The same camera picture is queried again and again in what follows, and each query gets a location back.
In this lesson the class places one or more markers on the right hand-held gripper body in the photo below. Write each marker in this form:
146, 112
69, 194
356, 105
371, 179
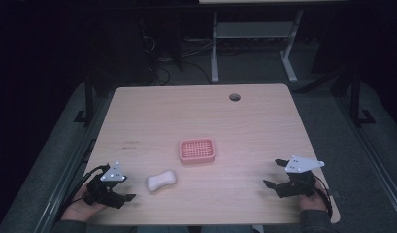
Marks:
299, 181

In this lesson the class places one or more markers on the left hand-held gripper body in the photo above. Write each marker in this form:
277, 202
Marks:
104, 192

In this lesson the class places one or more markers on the white soap bar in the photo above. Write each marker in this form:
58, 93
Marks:
161, 181

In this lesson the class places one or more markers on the pink soap dish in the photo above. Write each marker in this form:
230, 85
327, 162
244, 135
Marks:
197, 150

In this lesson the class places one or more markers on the person's right hand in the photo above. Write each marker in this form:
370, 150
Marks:
312, 202

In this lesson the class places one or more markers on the person's left hand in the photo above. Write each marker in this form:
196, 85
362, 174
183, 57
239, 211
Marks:
77, 208

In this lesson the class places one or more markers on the black metal stand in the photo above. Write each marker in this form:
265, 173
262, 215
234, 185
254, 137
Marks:
356, 97
88, 100

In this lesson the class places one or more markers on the grey metal rail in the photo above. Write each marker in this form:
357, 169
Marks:
369, 155
68, 174

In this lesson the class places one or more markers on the white metal table frame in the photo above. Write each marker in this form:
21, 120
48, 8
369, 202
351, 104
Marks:
251, 29

